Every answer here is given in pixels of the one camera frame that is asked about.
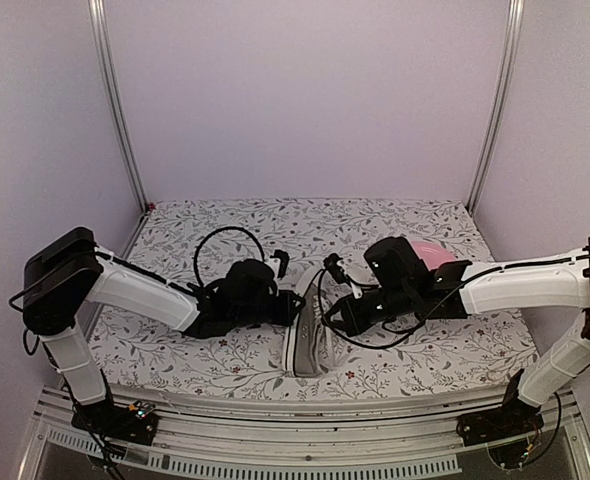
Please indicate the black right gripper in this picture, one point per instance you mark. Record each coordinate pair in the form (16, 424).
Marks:
(353, 323)

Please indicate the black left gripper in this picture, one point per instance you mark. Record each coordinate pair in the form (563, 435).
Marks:
(288, 310)

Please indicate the white shoelace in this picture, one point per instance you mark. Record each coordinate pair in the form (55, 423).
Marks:
(317, 308)

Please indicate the grey canvas sneaker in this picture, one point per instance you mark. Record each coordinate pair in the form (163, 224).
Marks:
(309, 348)

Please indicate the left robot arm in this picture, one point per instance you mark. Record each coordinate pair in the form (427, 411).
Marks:
(75, 270)

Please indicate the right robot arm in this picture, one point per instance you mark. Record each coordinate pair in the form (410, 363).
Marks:
(459, 289)

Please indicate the pink plate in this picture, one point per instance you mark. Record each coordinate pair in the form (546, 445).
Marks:
(432, 255)

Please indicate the floral table mat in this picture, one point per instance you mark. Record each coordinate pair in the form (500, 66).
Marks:
(190, 240)

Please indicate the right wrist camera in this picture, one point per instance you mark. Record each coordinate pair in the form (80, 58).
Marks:
(340, 272)

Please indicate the aluminium front rail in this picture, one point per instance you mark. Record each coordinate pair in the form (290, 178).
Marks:
(203, 437)

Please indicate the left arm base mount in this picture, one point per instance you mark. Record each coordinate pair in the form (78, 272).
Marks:
(108, 420)

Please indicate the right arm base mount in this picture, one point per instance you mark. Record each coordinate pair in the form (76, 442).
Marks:
(512, 418)

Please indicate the right aluminium frame post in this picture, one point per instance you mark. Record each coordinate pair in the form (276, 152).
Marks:
(507, 65)

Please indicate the aluminium frame post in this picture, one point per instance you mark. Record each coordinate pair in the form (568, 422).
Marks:
(507, 65)
(101, 36)

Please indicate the left aluminium frame post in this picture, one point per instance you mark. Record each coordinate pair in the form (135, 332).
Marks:
(101, 36)

